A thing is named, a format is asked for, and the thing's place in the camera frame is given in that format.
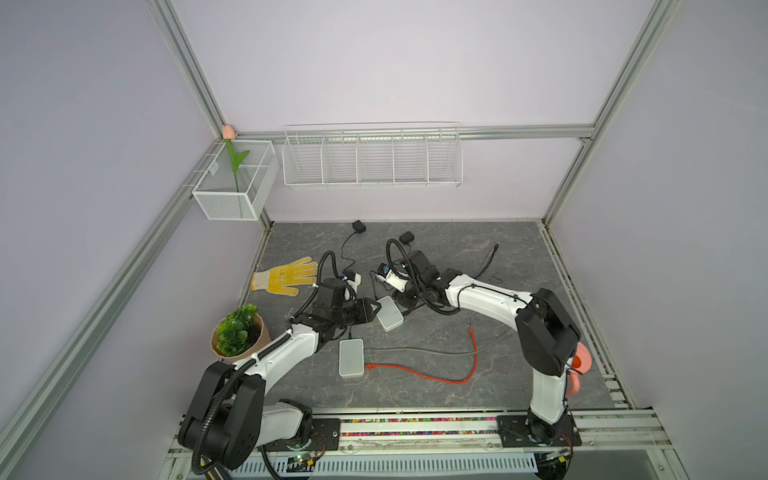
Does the yellow work glove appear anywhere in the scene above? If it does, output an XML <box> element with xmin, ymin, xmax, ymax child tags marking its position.
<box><xmin>250</xmin><ymin>257</ymin><xmax>318</xmax><ymax>297</ymax></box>

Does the long white wire basket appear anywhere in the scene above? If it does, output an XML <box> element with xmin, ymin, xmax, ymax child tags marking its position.
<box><xmin>282</xmin><ymin>122</ymin><xmax>464</xmax><ymax>189</ymax></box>

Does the red ethernet cable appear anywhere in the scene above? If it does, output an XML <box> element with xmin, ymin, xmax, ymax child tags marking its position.
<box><xmin>364</xmin><ymin>325</ymin><xmax>479</xmax><ymax>386</ymax></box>

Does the artificial pink tulip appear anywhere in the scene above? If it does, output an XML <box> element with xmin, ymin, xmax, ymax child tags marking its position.
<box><xmin>222</xmin><ymin>125</ymin><xmax>250</xmax><ymax>193</ymax></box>

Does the green potted plant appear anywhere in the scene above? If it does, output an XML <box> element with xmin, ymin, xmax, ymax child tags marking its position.
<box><xmin>211</xmin><ymin>304</ymin><xmax>271</xmax><ymax>363</ymax></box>

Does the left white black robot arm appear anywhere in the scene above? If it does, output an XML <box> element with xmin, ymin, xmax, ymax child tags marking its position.
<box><xmin>178</xmin><ymin>269</ymin><xmax>381</xmax><ymax>475</ymax></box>

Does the small white mesh basket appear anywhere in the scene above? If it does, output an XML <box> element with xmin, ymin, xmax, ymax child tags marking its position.
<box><xmin>192</xmin><ymin>140</ymin><xmax>279</xmax><ymax>221</ymax></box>

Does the pink watering can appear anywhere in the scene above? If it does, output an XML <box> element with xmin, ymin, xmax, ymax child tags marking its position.
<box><xmin>566</xmin><ymin>342</ymin><xmax>593</xmax><ymax>397</ymax></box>

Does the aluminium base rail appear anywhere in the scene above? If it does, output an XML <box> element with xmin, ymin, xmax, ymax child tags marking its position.
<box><xmin>158</xmin><ymin>409</ymin><xmax>691</xmax><ymax>480</ymax></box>

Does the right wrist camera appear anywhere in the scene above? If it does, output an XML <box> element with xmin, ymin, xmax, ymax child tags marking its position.
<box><xmin>377</xmin><ymin>263</ymin><xmax>408</xmax><ymax>293</ymax></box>

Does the white network switch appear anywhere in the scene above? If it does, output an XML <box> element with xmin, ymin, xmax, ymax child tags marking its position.
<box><xmin>376</xmin><ymin>296</ymin><xmax>404</xmax><ymax>332</ymax></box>
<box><xmin>338</xmin><ymin>338</ymin><xmax>365</xmax><ymax>379</ymax></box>

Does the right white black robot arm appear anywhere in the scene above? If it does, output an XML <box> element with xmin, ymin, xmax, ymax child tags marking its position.
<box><xmin>382</xmin><ymin>250</ymin><xmax>592</xmax><ymax>446</ymax></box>

